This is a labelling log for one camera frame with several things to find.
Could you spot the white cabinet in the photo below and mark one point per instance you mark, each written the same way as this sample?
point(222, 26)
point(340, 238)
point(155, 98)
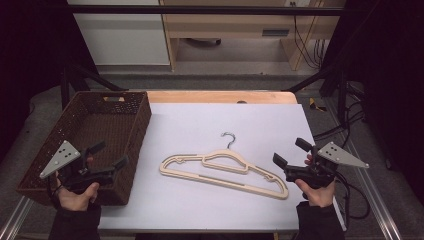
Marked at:
point(123, 36)

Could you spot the white table sheet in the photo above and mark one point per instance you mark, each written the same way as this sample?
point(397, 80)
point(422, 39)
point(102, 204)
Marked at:
point(200, 123)

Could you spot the person's left hand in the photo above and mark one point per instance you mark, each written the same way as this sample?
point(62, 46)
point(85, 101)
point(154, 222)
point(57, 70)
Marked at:
point(78, 201)

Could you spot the aluminium rail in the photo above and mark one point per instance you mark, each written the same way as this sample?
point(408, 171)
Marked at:
point(15, 220)
point(373, 193)

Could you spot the black curtain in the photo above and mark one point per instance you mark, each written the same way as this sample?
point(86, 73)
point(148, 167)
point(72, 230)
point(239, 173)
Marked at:
point(390, 66)
point(30, 50)

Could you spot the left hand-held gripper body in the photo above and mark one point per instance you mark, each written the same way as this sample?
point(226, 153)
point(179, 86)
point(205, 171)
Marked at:
point(61, 156)

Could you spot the grey desk label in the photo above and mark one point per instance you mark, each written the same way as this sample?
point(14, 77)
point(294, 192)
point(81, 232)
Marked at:
point(275, 32)

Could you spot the light wooden desk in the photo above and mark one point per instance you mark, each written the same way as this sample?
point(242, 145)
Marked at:
point(230, 25)

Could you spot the black horizontal frame bar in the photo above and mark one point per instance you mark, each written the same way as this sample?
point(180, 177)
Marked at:
point(200, 10)

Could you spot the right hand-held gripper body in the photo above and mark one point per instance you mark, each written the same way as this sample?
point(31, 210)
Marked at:
point(336, 155)

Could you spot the brown woven basket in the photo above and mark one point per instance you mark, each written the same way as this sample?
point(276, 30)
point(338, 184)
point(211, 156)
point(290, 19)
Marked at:
point(110, 126)

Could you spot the beige plastic clothes hanger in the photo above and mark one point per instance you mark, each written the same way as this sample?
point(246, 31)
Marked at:
point(229, 153)

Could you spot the yellow and black tape piece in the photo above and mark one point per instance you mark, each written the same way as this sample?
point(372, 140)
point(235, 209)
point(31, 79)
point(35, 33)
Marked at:
point(315, 105)

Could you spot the person's right hand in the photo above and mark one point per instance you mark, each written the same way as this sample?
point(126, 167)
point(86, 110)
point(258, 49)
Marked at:
point(320, 196)

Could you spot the office chair base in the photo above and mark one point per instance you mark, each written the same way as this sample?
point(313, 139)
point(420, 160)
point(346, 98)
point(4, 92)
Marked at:
point(203, 41)

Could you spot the black metal frame stand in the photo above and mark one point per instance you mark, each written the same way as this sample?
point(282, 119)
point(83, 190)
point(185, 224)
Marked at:
point(340, 86)
point(78, 75)

